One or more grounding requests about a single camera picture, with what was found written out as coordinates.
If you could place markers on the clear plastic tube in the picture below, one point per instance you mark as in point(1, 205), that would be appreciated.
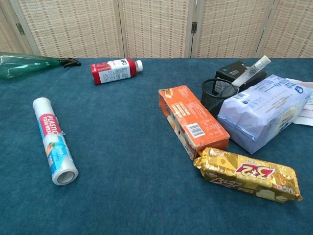
point(252, 68)

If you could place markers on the blue felt table cover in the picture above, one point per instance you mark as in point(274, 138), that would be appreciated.
point(122, 122)

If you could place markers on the orange cardboard snack box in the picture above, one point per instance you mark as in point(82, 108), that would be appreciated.
point(193, 115)

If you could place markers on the black mesh pen cup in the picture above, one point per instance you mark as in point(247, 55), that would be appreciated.
point(210, 100)

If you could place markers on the red juice bottle white cap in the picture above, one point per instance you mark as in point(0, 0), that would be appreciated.
point(110, 71)

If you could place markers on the black product box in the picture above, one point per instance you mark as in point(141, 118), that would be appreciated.
point(230, 71)

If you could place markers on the pale blue tissue pack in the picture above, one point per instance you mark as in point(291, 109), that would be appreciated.
point(259, 115)

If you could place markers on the gold biscuit pack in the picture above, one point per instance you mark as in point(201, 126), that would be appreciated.
point(244, 176)

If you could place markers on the plastic food wrap roll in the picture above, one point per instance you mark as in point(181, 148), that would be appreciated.
point(52, 137)

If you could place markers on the woven folding screen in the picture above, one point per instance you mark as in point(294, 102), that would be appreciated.
point(73, 24)

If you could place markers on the green plastic spray bottle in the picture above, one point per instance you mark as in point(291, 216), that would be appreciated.
point(19, 66)

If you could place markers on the white printed sachet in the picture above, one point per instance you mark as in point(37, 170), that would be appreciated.
point(306, 115)

